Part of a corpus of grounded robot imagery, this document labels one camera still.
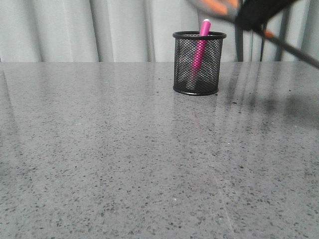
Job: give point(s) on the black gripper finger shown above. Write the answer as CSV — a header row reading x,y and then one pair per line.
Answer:
x,y
254,13

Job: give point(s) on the grey orange scissors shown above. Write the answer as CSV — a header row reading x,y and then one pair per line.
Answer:
x,y
228,10

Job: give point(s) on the pink highlighter pen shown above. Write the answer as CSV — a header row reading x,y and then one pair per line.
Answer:
x,y
197,59

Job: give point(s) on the black mesh pen cup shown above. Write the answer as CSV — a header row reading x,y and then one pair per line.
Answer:
x,y
208,75

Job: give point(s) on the grey curtain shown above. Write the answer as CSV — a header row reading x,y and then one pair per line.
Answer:
x,y
137,31

